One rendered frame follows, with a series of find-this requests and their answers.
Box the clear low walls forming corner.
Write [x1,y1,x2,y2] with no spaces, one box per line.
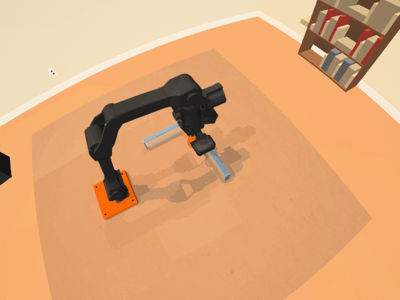
[145,126,226,180]

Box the clear l-shaped low wall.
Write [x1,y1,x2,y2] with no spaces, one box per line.
[142,123,230,181]

